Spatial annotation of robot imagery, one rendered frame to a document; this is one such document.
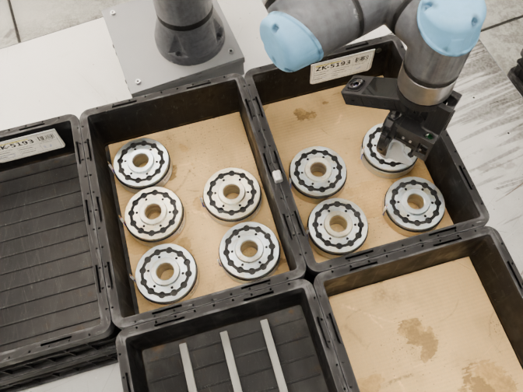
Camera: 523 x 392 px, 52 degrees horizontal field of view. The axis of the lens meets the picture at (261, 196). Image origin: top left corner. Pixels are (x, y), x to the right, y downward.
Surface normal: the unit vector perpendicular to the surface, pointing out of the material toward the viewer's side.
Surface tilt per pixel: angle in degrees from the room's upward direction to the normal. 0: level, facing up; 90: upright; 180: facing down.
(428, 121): 90
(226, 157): 0
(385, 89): 30
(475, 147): 0
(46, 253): 0
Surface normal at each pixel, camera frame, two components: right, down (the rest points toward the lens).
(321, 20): 0.28, 0.07
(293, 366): -0.04, -0.43
